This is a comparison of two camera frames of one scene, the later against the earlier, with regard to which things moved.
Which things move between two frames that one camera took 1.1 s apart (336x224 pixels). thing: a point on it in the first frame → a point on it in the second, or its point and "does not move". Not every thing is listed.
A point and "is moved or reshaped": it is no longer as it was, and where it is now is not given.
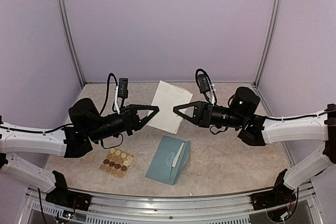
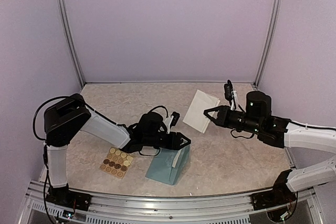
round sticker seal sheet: x=117 y=162 does not move
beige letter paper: x=167 y=96 is moved or reshaped
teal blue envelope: x=169 y=160 does not move
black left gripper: x=127 y=118 → x=176 y=140
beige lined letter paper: x=175 y=160 does not move
